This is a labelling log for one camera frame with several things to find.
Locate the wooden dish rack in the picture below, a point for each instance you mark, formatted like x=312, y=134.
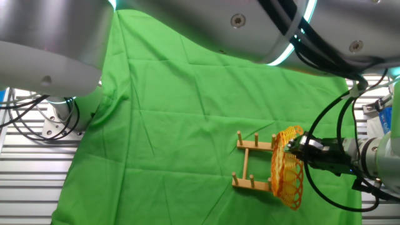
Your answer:
x=253, y=145

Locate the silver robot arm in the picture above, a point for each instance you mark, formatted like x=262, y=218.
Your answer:
x=187, y=25

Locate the orange woven plastic dish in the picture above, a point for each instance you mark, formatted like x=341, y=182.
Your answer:
x=287, y=178

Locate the green cloth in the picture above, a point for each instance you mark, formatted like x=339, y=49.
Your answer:
x=187, y=125

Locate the blue tissue pack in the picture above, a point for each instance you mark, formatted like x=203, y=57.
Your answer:
x=385, y=120

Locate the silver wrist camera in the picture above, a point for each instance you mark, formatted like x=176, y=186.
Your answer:
x=314, y=144

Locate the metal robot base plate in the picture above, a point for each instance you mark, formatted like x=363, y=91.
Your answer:
x=53, y=123

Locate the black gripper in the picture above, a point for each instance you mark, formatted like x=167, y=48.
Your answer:
x=328, y=157

